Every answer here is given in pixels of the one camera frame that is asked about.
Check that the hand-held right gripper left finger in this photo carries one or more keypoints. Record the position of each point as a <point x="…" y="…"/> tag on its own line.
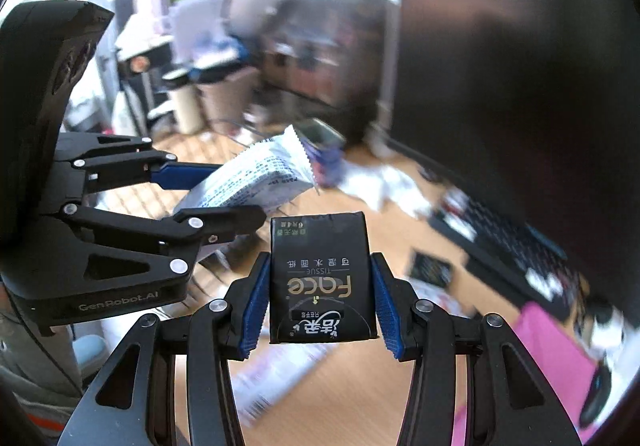
<point x="254" y="311"/>

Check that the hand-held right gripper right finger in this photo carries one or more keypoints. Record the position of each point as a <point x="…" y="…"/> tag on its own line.
<point x="390" y="311"/>

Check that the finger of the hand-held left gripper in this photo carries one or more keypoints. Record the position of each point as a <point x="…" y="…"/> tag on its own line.
<point x="225" y="221"/>
<point x="185" y="174"/>

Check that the white wafer snack packet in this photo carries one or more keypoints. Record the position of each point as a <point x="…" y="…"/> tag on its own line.
<point x="280" y="376"/>
<point x="250" y="175"/>

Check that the black tissue packet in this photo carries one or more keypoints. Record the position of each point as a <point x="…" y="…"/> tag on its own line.
<point x="320" y="276"/>

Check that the white cylinder bin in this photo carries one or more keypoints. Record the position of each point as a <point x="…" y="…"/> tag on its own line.
<point x="185" y="108"/>

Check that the blue tin can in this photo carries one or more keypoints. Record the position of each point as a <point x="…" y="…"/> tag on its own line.
<point x="322" y="150"/>

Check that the white cloth towel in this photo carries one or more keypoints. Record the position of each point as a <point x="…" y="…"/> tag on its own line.
<point x="385" y="186"/>

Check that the black mechanical keyboard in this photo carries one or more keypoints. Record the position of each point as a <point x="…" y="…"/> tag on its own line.
<point x="510" y="246"/>

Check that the pink mouse mat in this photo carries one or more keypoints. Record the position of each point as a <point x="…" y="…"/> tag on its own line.
<point x="555" y="356"/>

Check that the dark translucent storage box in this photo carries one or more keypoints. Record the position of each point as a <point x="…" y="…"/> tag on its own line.
<point x="325" y="55"/>

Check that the black computer mouse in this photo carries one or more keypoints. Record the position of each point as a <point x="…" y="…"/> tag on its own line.
<point x="597" y="391"/>

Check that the grey clothing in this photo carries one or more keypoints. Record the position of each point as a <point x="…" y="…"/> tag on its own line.
<point x="30" y="366"/>

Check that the black curved computer monitor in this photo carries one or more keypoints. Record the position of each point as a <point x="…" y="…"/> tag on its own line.
<point x="500" y="75"/>

